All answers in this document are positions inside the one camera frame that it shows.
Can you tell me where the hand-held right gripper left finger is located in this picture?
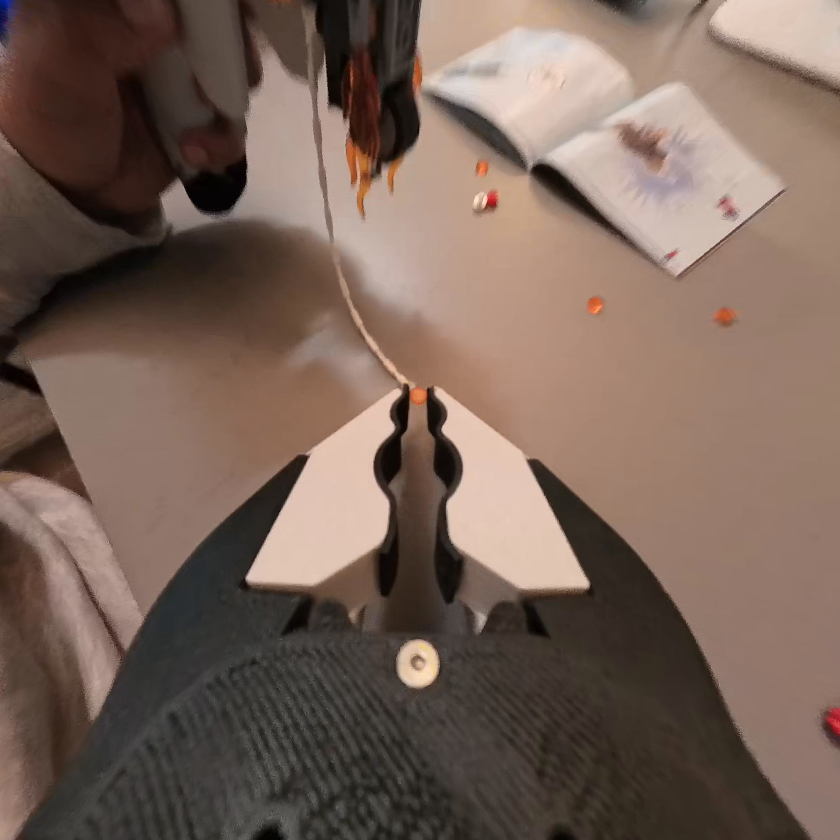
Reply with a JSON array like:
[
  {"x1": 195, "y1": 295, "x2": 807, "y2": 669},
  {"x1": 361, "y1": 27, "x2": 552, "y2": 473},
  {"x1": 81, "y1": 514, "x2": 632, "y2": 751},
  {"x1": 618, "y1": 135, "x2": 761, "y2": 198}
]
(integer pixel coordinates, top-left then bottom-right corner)
[{"x1": 244, "y1": 387, "x2": 411, "y2": 618}]

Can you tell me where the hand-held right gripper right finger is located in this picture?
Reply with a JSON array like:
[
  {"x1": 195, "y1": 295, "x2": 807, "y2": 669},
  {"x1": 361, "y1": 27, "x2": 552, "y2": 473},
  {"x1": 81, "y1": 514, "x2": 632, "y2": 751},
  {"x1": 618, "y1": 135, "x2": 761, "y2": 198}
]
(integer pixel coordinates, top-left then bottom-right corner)
[{"x1": 427, "y1": 387, "x2": 592, "y2": 621}]

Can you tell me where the lego motorcycle model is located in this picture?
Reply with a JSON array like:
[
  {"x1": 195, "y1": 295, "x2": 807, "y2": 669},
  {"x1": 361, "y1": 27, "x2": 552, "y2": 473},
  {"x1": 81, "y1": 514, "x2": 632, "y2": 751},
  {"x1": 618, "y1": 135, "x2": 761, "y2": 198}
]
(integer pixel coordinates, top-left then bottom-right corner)
[{"x1": 302, "y1": 0, "x2": 424, "y2": 388}]

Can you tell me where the person's left forearm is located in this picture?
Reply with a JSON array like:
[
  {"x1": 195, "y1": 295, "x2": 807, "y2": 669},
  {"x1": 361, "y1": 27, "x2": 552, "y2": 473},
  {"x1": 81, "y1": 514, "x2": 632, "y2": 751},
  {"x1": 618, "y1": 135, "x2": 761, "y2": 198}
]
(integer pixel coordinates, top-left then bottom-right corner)
[{"x1": 0, "y1": 128, "x2": 173, "y2": 332}]

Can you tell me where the lego instruction booklet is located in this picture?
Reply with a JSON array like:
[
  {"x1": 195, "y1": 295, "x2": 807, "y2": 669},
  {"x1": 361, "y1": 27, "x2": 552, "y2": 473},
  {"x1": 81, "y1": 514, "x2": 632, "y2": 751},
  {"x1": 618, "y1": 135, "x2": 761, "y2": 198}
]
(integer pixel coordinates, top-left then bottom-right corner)
[{"x1": 423, "y1": 26, "x2": 787, "y2": 278}]

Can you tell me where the person's left hand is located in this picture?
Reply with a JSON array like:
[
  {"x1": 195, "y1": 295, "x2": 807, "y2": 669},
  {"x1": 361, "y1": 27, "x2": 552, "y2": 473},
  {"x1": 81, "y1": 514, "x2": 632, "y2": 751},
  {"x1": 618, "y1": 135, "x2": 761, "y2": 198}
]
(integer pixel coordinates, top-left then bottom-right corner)
[{"x1": 0, "y1": 0, "x2": 263, "y2": 217}]

